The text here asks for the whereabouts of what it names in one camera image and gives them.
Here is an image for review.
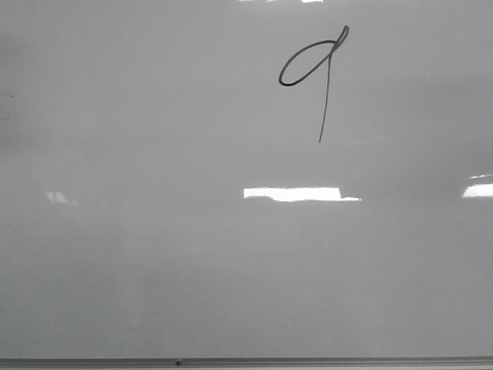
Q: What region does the white whiteboard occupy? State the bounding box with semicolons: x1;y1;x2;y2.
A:
1;1;492;358

